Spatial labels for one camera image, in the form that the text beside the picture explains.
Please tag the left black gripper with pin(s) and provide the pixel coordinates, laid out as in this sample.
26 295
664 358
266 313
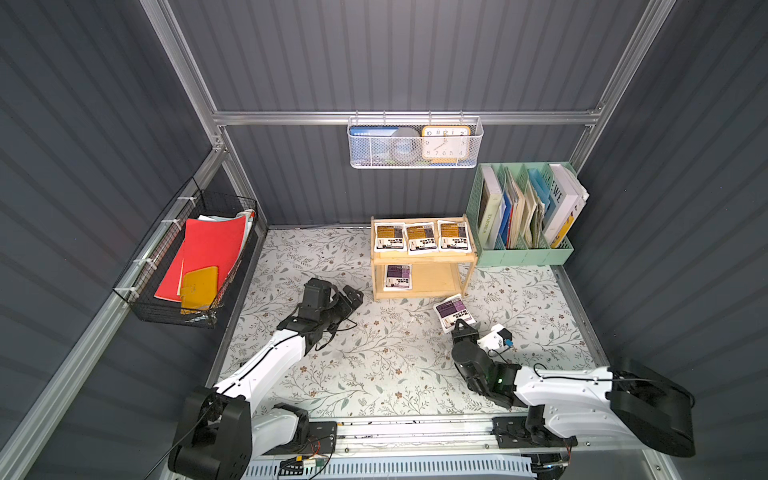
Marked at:
342 303

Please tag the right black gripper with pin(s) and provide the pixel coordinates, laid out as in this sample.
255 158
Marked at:
466 336

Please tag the purple coffee bag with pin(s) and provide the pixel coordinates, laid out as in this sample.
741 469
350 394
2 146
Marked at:
450 310
397 277

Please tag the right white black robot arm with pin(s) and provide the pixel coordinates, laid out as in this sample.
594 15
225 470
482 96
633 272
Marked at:
627 400

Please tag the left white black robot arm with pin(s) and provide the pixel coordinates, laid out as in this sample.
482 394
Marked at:
221 428

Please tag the green file organizer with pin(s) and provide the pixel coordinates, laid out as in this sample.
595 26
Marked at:
520 240

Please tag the white green book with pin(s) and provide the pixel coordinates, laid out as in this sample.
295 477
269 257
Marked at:
491 207

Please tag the red folder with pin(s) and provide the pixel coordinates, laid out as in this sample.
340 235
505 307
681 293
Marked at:
208 241

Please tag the blue box in basket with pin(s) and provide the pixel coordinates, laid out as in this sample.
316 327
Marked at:
370 145

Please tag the yellow notebook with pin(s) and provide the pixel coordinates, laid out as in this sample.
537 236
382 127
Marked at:
199 289

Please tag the grey tape roll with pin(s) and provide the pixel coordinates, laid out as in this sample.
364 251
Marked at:
405 145

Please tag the white book with letters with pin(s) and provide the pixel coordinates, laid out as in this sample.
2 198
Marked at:
567 198

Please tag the yellow white alarm clock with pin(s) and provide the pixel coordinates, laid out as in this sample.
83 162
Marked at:
446 143

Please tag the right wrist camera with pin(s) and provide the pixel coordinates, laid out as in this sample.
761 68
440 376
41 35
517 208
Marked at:
497 340

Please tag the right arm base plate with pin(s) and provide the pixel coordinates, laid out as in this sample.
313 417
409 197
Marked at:
511 432

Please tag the white perforated cable tray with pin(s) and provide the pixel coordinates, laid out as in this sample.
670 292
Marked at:
413 467

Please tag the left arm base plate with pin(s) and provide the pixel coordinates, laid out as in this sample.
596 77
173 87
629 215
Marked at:
314 438

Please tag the black wire side basket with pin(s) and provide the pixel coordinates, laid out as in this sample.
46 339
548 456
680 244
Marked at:
146 272

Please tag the white wire wall basket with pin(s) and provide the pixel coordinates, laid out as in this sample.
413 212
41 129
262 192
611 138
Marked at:
417 122

